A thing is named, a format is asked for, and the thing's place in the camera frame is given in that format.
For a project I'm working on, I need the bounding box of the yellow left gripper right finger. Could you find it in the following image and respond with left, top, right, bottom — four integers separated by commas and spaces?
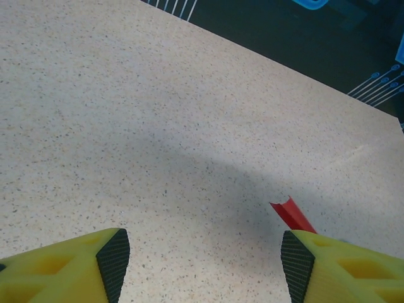
280, 229, 404, 303

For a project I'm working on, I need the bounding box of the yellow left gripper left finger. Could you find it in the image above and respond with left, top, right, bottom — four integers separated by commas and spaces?
0, 227, 131, 303

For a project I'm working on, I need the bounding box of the red square paper sheet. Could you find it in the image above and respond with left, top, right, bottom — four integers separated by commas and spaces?
269, 195, 318, 235

